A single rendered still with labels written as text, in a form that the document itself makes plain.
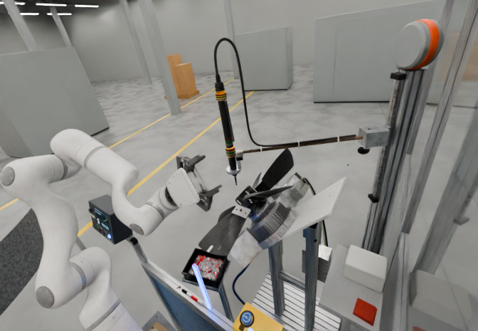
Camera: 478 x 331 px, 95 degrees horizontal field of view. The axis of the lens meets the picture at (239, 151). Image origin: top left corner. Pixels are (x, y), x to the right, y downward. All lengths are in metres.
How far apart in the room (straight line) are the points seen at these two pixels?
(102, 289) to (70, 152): 0.50
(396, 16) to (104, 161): 6.09
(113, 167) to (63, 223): 0.29
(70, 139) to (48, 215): 0.27
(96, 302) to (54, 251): 0.22
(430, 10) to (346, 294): 5.82
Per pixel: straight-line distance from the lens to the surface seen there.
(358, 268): 1.29
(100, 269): 1.06
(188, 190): 0.59
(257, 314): 1.03
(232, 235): 1.09
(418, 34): 1.01
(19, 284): 2.49
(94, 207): 1.53
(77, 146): 0.84
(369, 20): 6.26
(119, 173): 0.76
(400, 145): 1.15
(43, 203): 0.96
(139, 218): 0.68
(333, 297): 1.31
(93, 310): 1.03
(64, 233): 0.98
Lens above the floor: 2.00
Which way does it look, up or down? 28 degrees down
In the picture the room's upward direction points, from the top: 9 degrees counter-clockwise
